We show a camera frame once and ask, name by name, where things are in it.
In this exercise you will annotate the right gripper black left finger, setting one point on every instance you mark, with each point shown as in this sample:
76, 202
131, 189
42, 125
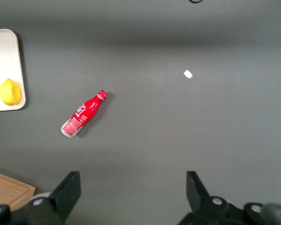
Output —
61, 201

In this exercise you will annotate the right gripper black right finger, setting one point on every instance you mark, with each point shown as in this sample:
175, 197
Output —
201, 206

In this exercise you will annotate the beige plastic tray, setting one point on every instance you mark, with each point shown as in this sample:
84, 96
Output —
4, 58

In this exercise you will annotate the wooden drawer cabinet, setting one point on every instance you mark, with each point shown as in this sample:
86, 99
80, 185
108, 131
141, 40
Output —
7, 189

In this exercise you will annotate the red cola bottle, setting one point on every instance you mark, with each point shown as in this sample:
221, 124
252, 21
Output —
83, 114

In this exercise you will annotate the yellow lemon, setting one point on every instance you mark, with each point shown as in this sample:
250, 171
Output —
10, 92

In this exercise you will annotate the small white paper scrap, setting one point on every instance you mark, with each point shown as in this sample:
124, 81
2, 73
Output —
187, 74

